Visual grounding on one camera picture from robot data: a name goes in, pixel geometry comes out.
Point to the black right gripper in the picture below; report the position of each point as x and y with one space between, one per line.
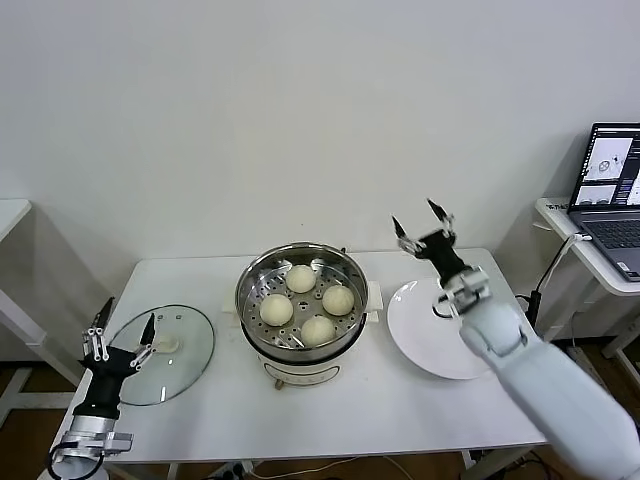
440 252

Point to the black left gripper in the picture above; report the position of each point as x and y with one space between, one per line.
107 375

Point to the round glass lid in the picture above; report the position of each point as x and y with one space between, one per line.
185 350

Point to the white steamed baozi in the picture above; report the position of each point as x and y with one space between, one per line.
338 300
317 331
301 278
276 310

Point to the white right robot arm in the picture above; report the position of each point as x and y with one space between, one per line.
540 380

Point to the stainless steel steamer basket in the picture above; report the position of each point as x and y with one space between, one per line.
248 292

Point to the white round plate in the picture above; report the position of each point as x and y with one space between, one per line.
415 325

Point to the white laptop stand table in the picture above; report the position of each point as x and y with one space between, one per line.
555 215

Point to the white side table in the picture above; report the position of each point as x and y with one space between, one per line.
12 212

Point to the white power strip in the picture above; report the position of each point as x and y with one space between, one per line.
235 470

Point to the grey open laptop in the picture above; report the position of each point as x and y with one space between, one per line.
610 220

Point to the white electric cooker base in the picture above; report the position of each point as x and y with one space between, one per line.
305 370

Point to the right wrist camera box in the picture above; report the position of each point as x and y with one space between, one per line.
475 287

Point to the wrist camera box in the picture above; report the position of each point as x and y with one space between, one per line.
475 287
120 442

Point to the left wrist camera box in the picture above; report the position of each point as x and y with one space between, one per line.
120 442

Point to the white table leg frame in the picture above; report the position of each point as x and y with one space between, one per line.
492 457

